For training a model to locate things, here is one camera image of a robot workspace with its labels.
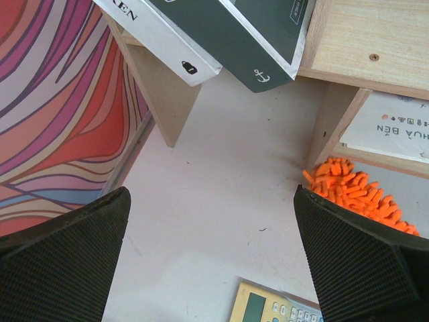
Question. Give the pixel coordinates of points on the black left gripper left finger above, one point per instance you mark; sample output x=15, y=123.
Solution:
x=62, y=269

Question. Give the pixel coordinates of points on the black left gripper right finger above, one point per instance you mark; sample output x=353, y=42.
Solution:
x=362, y=270

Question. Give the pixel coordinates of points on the orange microfiber duster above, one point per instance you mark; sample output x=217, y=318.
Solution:
x=336, y=180

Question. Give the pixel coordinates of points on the wooden bookshelf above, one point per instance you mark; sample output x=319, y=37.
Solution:
x=353, y=45

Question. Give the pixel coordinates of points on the yellow calculator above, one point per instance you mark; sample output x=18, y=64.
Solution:
x=259, y=304

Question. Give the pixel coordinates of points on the white spiral notebook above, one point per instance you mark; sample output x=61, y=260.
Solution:
x=391, y=125

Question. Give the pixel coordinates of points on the black white magazine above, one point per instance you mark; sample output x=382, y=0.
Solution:
x=260, y=42

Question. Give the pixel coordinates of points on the white magazine underneath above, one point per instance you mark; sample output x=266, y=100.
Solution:
x=164, y=39

